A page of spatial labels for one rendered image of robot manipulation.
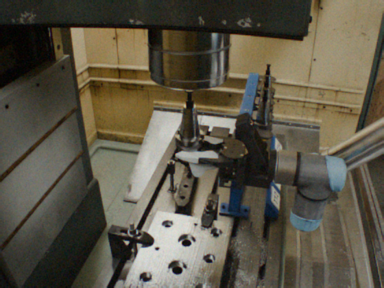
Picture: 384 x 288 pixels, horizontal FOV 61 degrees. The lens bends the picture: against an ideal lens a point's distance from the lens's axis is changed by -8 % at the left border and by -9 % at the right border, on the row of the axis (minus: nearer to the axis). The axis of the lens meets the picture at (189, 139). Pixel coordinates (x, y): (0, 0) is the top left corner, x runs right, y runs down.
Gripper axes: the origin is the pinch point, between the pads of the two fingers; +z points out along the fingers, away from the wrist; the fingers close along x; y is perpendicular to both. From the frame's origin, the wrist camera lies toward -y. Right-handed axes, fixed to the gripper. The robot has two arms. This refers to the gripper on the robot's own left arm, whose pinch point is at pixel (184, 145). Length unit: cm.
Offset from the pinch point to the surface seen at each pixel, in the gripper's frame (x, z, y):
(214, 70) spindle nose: -5.6, -6.8, -20.0
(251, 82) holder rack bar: 60, -10, 8
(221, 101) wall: 101, 6, 37
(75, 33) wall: 92, 81, 2
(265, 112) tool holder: 29.1, -16.6, 4.2
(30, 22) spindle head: -12.5, 25.0, -29.4
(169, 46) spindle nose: -8.0, 0.8, -24.6
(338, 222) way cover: 47, -54, 59
